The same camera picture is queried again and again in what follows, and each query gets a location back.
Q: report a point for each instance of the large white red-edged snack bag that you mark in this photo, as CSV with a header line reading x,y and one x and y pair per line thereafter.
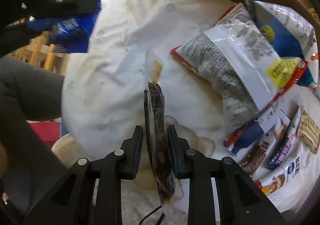
x,y
225,65

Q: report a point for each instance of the red cloth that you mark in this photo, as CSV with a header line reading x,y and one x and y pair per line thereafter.
x,y
45,132

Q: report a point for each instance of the white and blue snack bag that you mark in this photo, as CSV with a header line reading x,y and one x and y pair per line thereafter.
x,y
280,37

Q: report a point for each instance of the purple snack packet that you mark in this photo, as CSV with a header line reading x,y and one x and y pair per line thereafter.
x,y
282,150

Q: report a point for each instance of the cream fleece blanket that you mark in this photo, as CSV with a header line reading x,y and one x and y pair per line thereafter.
x,y
195,140

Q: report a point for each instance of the person's grey pants leg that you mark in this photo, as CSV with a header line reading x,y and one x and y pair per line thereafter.
x,y
25,90

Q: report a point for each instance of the tan cracker packet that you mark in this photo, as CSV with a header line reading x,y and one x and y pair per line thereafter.
x,y
308,130

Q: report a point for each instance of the dark snack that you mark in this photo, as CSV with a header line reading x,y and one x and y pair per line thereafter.
x,y
155,105

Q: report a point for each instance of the white cartoon snack packet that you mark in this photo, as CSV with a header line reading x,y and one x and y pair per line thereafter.
x,y
287,172

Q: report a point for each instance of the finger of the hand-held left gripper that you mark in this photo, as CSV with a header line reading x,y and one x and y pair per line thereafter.
x,y
17,39
72,5

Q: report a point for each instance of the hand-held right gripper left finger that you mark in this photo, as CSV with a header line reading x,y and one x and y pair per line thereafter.
x,y
137,155

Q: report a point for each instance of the white floral bed sheet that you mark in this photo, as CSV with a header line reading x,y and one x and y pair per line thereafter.
x,y
125,40

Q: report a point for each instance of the wooden chair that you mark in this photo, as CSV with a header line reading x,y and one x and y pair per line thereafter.
x,y
37,50

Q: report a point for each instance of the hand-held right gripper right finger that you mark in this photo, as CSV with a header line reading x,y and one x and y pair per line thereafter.
x,y
173,157

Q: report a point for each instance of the brown and white snack packet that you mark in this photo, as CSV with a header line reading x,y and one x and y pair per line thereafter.
x,y
257,157

